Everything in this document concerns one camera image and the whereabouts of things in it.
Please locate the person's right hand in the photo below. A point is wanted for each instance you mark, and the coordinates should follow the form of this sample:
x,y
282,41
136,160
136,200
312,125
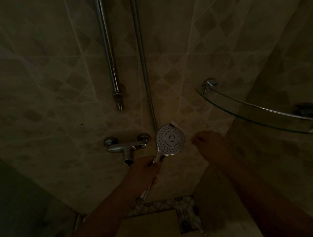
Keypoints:
x,y
211,146

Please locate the person's left hand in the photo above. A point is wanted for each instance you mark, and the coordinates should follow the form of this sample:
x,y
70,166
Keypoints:
x,y
141,172

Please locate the person's left fingers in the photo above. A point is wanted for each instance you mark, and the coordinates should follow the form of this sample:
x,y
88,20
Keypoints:
x,y
152,168

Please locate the person's right fingers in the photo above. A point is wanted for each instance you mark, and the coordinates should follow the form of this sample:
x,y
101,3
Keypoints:
x,y
198,140

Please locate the chrome handheld shower head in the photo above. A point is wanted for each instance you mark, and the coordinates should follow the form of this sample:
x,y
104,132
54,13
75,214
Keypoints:
x,y
168,141

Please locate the person's left forearm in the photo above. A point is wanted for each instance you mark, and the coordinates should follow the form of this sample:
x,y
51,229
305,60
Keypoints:
x,y
110,210

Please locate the person's right forearm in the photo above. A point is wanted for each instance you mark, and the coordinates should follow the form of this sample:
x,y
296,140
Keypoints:
x,y
264,197

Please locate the chrome shower mixer faucet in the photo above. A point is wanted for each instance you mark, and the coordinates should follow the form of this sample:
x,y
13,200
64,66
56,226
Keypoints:
x,y
127,147

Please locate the glass corner shelf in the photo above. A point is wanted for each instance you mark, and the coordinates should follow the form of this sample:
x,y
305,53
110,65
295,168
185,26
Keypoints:
x,y
259,112

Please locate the chrome shelf bracket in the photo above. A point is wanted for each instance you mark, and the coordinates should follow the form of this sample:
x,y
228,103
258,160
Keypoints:
x,y
209,84

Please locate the chrome shower riser rail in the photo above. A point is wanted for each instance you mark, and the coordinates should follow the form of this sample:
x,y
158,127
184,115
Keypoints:
x,y
110,56

